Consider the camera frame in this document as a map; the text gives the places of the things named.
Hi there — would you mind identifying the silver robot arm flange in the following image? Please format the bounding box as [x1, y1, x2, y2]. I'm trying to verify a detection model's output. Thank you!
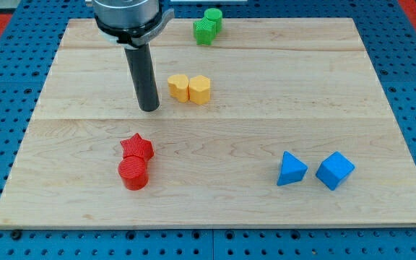
[91, 0, 175, 50]

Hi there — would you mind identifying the yellow hexagon block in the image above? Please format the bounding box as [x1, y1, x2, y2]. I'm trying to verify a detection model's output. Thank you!
[188, 75, 211, 105]

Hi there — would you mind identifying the yellow heart block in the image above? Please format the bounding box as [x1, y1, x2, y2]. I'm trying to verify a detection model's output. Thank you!
[167, 74, 189, 103]

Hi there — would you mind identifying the wooden board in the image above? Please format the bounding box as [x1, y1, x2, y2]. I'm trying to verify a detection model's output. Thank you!
[0, 18, 416, 230]

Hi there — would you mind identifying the red star block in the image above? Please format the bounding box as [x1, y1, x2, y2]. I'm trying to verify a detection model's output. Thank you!
[120, 133, 154, 162]

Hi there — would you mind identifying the red cylinder block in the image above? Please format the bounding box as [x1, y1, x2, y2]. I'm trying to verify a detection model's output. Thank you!
[118, 156, 148, 191]

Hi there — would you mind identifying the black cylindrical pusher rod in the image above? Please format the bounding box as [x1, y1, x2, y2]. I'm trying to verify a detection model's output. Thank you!
[125, 44, 160, 112]

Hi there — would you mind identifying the blue triangle block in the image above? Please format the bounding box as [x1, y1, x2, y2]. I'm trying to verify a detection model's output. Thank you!
[277, 151, 308, 186]

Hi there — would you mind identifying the green star block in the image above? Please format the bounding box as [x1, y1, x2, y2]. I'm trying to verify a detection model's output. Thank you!
[193, 18, 217, 46]

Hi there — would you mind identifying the green cylinder block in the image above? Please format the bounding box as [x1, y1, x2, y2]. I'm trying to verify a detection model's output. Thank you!
[204, 8, 223, 33]

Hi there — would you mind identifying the blue cube block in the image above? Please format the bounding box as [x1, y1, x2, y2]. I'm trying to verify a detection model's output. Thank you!
[316, 151, 355, 191]

